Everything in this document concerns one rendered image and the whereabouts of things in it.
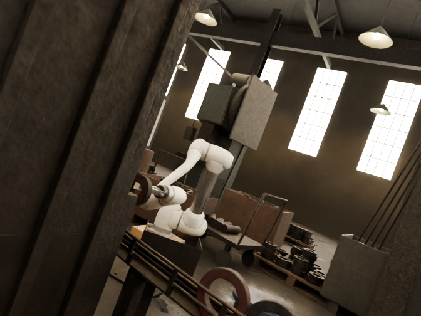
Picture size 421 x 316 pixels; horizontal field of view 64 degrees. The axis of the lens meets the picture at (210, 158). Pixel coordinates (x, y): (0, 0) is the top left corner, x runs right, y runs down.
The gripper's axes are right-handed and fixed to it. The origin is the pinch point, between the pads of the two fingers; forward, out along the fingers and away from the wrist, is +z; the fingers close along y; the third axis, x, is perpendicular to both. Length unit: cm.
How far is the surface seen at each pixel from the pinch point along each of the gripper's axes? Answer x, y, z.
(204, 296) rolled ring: -19, -65, 27
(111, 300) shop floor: -82, 25, -50
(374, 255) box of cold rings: 7, -106, -272
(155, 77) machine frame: 41, -30, 52
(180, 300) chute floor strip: -25, -57, 27
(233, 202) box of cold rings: -7, 106, -366
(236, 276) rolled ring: -8, -73, 28
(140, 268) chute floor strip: -23, -36, 27
